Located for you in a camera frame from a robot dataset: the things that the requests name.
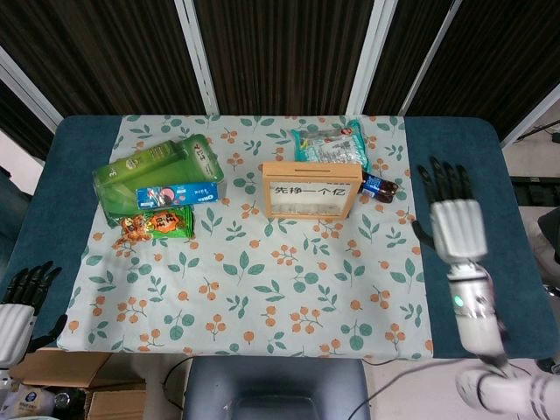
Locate left five-finger robot hand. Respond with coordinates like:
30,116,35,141
0,261,69,368

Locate right five-finger robot hand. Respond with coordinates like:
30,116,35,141
411,156,489,264

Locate open cardboard box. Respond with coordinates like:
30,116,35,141
8,349,148,420

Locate white bottle blue round label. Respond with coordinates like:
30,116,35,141
12,388,47,417

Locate cola bottle blue label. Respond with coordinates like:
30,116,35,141
359,171,402,205

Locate teal table cover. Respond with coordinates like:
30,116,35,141
8,114,553,360

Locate teal candy bag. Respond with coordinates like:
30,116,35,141
290,117,373,174

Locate green nut snack bag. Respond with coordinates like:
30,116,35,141
112,204,196,250

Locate long green snack box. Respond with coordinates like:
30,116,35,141
91,138,187,218

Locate blue Oreo cookie box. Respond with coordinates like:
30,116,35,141
135,181,220,210

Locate floral leaf print tablecloth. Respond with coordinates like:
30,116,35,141
56,114,435,358

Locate dark grey padded chair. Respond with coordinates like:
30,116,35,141
183,356,371,420

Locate dark slatted partition screen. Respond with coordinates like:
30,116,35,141
0,0,560,148

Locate green pack white characters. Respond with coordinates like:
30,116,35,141
177,133,227,185

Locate black cable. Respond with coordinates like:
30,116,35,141
353,356,469,420

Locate wooden framed box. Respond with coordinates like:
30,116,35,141
261,160,365,220

